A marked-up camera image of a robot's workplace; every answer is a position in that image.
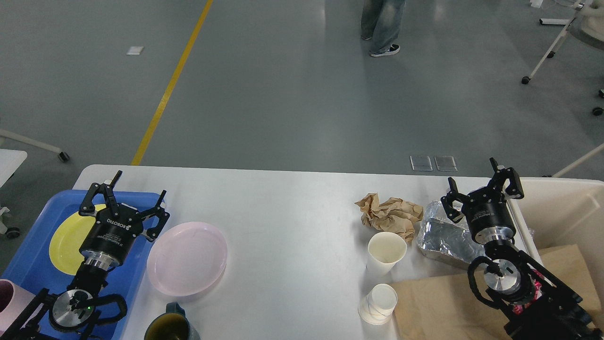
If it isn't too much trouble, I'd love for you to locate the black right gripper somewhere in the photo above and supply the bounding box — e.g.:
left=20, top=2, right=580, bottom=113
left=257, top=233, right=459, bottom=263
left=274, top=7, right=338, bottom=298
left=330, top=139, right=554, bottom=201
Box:
left=440, top=157, right=525, bottom=245

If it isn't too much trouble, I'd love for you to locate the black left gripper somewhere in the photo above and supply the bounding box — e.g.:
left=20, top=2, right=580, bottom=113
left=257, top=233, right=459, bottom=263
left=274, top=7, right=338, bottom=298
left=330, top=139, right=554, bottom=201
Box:
left=78, top=170, right=170, bottom=267

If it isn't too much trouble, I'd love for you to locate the pink plate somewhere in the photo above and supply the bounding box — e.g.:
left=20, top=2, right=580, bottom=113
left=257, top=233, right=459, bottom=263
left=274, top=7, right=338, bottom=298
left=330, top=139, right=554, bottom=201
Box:
left=146, top=221, right=228, bottom=298

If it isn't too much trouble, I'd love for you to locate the dark green mug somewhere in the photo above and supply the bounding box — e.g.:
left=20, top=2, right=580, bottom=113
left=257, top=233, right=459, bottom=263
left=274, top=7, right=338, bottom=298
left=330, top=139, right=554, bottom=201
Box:
left=143, top=302, right=201, bottom=340

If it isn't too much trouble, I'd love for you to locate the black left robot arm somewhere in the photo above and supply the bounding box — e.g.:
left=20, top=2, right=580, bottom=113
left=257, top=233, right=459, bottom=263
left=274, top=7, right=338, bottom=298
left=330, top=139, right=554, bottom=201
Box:
left=1, top=171, right=170, bottom=340

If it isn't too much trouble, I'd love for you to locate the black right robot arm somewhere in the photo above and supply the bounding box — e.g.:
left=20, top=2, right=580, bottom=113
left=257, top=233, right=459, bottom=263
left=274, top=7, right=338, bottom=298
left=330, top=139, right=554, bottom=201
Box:
left=441, top=158, right=603, bottom=340

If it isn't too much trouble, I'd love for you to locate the crumpled aluminium foil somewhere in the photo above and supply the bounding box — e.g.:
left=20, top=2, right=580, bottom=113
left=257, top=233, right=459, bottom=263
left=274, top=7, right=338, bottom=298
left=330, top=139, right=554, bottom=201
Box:
left=415, top=201, right=486, bottom=270

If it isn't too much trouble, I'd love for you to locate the right floor outlet cover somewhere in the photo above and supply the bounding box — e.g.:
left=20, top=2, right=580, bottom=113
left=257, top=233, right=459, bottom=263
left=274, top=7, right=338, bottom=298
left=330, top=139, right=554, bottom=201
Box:
left=434, top=155, right=459, bottom=172

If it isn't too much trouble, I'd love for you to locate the floor outlet cover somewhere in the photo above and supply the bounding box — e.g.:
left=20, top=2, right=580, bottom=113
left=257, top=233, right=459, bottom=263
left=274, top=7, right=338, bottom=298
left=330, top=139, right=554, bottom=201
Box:
left=410, top=155, right=433, bottom=172
left=434, top=155, right=459, bottom=172

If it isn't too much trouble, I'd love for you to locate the yellow plate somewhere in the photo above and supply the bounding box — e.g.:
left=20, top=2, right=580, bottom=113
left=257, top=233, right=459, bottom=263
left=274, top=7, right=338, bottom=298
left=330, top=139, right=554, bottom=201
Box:
left=48, top=212, right=96, bottom=276

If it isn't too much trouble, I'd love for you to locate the beige plastic bin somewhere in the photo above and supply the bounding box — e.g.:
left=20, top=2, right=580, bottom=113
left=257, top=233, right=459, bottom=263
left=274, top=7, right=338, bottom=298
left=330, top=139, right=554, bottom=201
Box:
left=512, top=177, right=604, bottom=328

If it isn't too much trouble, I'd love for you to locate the left floor outlet cover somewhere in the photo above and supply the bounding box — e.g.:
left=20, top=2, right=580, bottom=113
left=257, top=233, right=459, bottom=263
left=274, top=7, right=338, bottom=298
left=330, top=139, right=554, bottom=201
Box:
left=410, top=155, right=433, bottom=172

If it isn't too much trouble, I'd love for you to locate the white stand leg left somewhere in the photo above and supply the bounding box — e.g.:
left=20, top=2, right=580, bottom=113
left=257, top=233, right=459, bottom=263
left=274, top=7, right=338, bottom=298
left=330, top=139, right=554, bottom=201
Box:
left=0, top=129, right=71, bottom=163

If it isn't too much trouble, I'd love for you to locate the white stand leg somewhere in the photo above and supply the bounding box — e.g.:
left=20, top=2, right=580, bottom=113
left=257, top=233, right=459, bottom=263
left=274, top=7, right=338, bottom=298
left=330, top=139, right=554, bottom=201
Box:
left=0, top=129, right=71, bottom=163
left=542, top=143, right=604, bottom=178

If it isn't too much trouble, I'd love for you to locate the crumpled brown paper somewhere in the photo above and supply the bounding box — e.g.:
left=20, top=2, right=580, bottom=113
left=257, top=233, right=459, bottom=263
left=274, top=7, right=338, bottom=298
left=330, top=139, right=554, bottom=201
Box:
left=354, top=193, right=424, bottom=242

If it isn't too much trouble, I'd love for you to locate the upright white paper cup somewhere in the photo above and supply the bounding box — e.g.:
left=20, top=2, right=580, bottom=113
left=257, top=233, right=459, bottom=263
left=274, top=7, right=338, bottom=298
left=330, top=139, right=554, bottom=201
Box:
left=366, top=231, right=408, bottom=276

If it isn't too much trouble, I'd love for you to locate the brown paper bag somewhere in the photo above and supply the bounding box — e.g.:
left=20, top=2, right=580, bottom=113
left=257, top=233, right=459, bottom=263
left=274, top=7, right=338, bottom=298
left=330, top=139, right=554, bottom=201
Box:
left=393, top=245, right=603, bottom=340

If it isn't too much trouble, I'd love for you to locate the white side table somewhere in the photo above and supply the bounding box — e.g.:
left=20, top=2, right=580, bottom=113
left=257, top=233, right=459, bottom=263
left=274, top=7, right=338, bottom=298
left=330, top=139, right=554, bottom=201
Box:
left=0, top=148, right=27, bottom=239

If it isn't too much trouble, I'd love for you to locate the white stand leg right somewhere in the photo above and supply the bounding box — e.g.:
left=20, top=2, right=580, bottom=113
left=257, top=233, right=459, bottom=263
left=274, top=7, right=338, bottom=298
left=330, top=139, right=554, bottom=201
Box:
left=542, top=143, right=604, bottom=178

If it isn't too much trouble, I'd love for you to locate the pink ribbed cup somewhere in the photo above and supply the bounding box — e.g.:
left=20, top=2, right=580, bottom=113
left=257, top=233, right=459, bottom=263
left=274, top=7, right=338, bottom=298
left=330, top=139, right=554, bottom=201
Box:
left=0, top=279, right=36, bottom=335

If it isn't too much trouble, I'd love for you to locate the lying white paper cup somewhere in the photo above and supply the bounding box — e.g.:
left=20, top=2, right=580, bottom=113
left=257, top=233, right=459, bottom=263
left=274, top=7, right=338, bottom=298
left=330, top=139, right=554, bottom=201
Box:
left=358, top=283, right=398, bottom=325

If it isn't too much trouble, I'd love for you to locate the white rolling stand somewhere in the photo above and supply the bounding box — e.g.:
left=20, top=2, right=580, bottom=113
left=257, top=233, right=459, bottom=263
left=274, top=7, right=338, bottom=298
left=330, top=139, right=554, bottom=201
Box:
left=520, top=0, right=604, bottom=85

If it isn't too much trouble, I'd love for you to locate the person in jeans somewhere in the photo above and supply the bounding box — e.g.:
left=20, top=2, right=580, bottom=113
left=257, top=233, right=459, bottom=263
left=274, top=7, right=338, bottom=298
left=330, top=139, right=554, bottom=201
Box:
left=361, top=0, right=406, bottom=58

